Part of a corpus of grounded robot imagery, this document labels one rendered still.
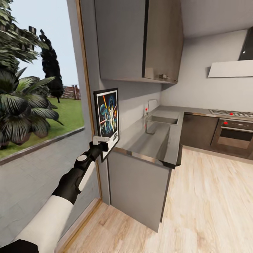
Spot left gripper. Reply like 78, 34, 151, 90
89, 142, 109, 155

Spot poster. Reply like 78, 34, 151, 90
93, 88, 120, 163

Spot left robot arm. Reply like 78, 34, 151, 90
0, 136, 110, 253

